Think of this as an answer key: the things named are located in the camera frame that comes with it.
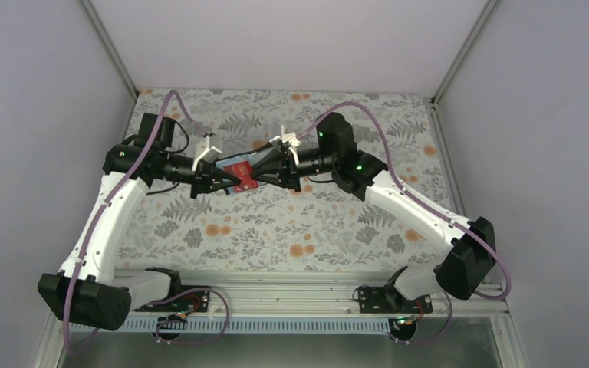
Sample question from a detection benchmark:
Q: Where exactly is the black leather card holder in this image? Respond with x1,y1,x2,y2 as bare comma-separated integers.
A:
247,143,281,171

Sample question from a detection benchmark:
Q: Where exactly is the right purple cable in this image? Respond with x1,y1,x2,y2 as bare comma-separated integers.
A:
297,101,512,347

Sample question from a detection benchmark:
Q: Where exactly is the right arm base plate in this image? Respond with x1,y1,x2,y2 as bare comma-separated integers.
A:
351,285,433,314

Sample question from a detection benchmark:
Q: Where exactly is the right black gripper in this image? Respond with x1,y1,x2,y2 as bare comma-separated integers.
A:
249,147,337,193

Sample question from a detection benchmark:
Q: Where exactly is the purple cable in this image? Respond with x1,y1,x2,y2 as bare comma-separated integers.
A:
297,101,512,347
62,90,229,356

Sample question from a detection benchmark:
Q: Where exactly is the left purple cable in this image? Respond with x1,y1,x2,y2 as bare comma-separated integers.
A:
62,90,229,356

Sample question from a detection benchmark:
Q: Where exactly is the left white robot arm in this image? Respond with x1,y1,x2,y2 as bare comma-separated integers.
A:
38,113,240,330

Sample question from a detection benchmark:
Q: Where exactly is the aluminium rail frame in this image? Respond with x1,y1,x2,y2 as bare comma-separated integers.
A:
53,271,509,318

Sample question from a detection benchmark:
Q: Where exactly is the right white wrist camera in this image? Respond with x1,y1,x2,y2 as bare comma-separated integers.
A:
269,125,301,165

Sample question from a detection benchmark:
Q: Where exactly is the floral table mat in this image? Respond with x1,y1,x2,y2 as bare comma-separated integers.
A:
117,88,450,272

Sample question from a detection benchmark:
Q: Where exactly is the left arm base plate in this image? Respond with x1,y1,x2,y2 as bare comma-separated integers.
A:
134,286,210,314

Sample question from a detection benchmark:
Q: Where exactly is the white slotted cable duct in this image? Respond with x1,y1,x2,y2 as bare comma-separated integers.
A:
68,317,394,335

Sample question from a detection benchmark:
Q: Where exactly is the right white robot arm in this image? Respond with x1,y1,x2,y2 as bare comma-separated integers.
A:
251,113,496,312

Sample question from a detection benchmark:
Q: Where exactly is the red credit card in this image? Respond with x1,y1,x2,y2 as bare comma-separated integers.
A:
216,157,259,195

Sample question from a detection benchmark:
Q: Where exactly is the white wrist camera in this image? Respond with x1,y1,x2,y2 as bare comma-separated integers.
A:
269,125,301,165
192,133,223,172

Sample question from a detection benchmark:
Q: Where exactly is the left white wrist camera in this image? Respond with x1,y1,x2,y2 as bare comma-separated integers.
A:
192,133,223,172

